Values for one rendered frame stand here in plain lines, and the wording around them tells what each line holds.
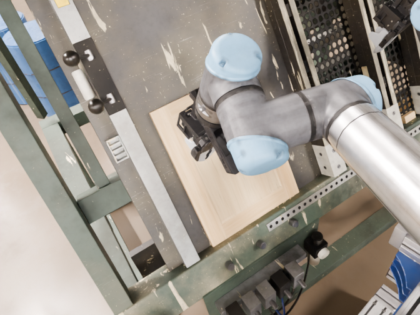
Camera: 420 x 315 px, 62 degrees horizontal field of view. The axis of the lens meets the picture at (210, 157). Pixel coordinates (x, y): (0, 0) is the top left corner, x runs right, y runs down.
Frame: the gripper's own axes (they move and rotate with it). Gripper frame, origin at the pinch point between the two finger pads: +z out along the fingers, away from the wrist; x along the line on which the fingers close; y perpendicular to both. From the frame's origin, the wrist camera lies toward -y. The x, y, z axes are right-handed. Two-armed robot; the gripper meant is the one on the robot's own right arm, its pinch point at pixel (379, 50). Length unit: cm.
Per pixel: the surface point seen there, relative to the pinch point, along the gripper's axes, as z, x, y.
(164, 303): 43, 91, -16
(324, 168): 34.9, 18.9, -17.0
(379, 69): 16.4, -14.4, -2.9
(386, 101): 23.0, -13.1, -13.3
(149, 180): 24, 75, 14
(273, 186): 36, 39, -10
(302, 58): 11.9, 12.1, 15.4
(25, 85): 84, 80, 105
